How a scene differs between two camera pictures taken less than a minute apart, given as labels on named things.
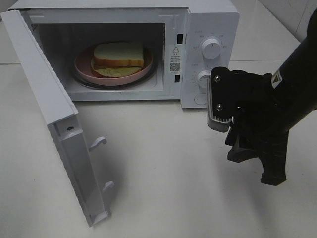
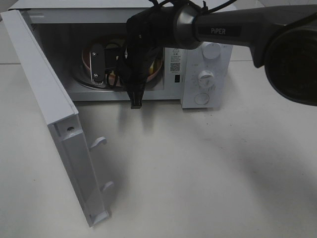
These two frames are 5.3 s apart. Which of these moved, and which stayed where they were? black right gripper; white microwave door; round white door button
Moved: black right gripper
Stayed: white microwave door; round white door button
